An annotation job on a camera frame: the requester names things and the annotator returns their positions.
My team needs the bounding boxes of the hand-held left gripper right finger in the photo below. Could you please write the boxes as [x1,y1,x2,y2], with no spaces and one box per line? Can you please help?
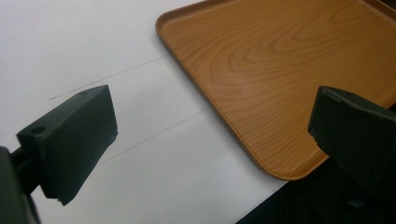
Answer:
[307,85,396,200]

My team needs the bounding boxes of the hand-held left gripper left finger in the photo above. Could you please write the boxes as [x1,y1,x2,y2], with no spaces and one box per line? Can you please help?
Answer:
[16,84,119,206]

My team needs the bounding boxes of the wooden tray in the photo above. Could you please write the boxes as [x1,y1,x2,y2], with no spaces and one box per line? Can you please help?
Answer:
[154,0,396,181]

